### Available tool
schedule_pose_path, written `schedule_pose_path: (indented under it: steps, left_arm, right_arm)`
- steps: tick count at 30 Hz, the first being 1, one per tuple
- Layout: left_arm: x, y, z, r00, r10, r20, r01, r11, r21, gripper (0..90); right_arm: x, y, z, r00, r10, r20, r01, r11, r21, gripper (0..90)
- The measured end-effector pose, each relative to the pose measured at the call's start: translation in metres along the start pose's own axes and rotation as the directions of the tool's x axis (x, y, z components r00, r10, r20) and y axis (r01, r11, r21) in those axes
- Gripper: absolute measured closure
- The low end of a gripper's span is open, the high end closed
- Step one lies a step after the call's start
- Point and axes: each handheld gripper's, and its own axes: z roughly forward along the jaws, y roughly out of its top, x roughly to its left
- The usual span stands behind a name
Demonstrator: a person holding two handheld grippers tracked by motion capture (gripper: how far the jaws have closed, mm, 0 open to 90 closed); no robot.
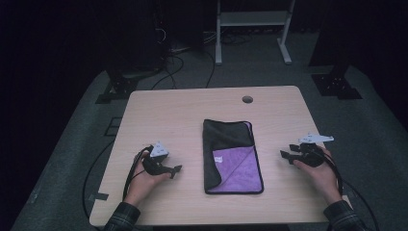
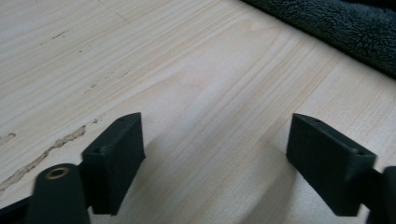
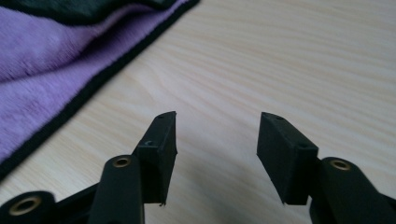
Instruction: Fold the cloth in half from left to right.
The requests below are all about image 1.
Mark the black stand base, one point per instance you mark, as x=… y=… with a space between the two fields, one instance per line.
x=120 y=86
x=335 y=85

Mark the purple and black cloth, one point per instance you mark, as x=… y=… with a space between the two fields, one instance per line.
x=231 y=157

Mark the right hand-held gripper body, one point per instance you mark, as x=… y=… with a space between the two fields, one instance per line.
x=312 y=154

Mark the person's right hand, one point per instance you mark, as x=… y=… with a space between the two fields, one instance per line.
x=320 y=179

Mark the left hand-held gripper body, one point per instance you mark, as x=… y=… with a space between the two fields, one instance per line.
x=157 y=160

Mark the white metal stand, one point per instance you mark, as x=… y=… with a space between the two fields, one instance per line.
x=221 y=32

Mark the person's left hand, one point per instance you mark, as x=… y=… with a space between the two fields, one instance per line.
x=141 y=186

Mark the grey floor tape strip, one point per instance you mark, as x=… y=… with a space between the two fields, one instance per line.
x=97 y=196

